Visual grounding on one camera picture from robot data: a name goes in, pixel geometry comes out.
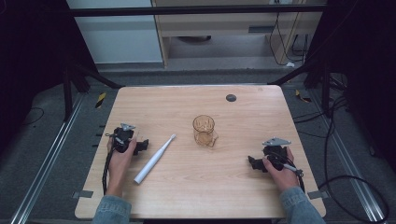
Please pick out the white electric toothbrush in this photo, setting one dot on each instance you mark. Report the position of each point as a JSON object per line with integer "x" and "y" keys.
{"x": 153, "y": 160}

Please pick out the yellow black striped tape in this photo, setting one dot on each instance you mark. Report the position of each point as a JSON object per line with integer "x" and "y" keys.
{"x": 100, "y": 100}
{"x": 302, "y": 97}

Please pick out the person's left hand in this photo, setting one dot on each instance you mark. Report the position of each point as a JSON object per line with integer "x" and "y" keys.
{"x": 119, "y": 168}

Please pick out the clear amber plastic cup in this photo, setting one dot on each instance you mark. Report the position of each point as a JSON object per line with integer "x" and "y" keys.
{"x": 204, "y": 132}

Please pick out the black metal frame bar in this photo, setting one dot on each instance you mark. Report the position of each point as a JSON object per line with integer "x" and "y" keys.
{"x": 193, "y": 10}

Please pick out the black metal stand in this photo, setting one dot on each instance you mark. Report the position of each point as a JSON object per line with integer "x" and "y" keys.
{"x": 77, "y": 77}
{"x": 314, "y": 74}

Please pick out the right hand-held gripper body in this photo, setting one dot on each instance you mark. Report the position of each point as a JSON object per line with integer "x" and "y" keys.
{"x": 275, "y": 152}

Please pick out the grey round table grommet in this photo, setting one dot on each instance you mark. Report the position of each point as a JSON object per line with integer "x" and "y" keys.
{"x": 231, "y": 98}

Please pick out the person's right hand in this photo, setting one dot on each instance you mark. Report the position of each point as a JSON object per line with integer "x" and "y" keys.
{"x": 284, "y": 178}

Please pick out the aluminium floor rail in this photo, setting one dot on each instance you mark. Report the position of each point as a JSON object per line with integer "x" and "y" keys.
{"x": 348, "y": 161}
{"x": 43, "y": 168}

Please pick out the white cabinet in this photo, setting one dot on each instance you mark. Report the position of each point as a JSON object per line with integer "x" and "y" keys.
{"x": 121, "y": 40}

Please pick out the grey tape piece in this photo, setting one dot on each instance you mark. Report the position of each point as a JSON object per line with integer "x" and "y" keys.
{"x": 82, "y": 194}
{"x": 317, "y": 194}

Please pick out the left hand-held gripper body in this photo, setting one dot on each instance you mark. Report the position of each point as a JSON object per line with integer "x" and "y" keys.
{"x": 124, "y": 135}

